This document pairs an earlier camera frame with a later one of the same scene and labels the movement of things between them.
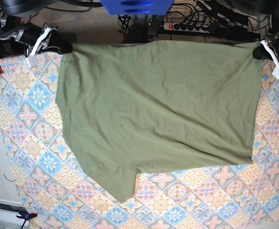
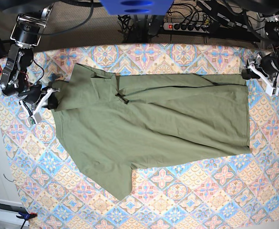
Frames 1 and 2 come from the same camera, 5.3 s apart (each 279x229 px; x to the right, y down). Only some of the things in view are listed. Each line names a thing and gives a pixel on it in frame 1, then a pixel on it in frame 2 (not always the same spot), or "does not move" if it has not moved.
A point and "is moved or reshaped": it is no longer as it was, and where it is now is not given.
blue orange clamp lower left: [26, 216] does not move
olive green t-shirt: [138, 106] is moved or reshaped
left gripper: [36, 38] -> [36, 97]
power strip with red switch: [190, 27] does not move
